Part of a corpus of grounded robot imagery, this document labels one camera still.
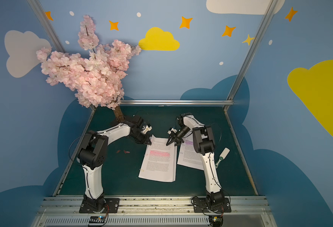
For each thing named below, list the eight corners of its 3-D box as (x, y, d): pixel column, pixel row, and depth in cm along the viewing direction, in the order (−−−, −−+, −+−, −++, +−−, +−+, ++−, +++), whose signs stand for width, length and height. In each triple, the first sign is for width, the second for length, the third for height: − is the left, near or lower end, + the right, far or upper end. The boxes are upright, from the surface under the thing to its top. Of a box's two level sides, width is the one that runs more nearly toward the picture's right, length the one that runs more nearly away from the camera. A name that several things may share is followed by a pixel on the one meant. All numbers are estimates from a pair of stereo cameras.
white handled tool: (213, 166, 91) (214, 164, 89) (223, 148, 99) (225, 146, 97) (218, 170, 89) (219, 168, 87) (228, 151, 98) (230, 149, 95)
